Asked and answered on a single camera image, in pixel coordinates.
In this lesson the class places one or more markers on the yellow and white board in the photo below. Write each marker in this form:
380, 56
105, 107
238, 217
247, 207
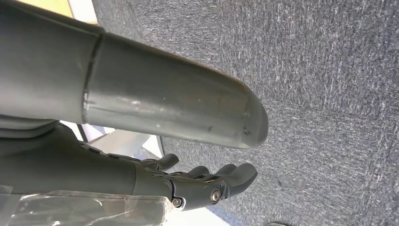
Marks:
62, 7

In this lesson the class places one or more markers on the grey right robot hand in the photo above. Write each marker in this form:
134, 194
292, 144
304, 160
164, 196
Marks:
156, 93

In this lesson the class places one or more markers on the white round object grey rim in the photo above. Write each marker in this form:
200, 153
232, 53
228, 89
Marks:
278, 224

